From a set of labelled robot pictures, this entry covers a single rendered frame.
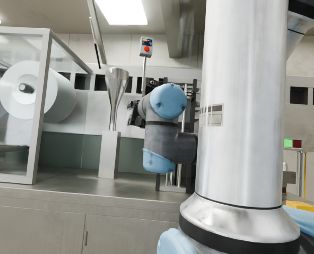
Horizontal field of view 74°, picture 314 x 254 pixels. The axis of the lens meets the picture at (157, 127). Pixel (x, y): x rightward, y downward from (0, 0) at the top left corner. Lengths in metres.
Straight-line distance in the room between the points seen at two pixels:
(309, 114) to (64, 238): 1.61
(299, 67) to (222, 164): 4.03
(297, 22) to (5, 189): 1.05
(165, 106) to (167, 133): 0.06
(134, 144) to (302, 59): 3.41
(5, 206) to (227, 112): 1.02
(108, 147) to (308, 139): 1.31
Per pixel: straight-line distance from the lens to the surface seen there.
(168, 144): 0.45
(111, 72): 1.26
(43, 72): 1.09
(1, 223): 1.14
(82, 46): 4.39
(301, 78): 1.78
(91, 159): 1.55
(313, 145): 1.75
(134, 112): 0.63
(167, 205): 0.86
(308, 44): 4.41
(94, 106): 1.56
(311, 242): 0.30
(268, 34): 0.23
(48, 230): 1.04
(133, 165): 1.48
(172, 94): 0.44
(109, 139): 1.23
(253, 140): 0.21
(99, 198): 0.90
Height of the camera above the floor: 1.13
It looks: 4 degrees up
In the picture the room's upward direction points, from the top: 4 degrees clockwise
